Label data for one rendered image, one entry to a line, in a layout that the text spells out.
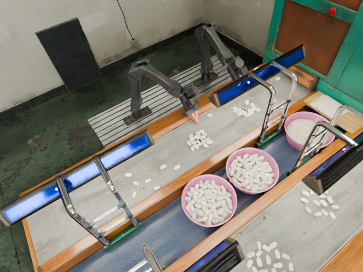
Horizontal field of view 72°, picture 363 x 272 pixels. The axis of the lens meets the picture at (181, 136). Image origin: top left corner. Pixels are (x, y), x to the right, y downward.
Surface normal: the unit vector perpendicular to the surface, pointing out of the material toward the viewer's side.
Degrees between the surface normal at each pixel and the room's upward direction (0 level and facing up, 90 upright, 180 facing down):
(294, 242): 0
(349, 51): 90
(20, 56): 90
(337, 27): 90
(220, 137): 0
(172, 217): 0
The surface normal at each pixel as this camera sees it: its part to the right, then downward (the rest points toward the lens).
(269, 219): -0.08, -0.62
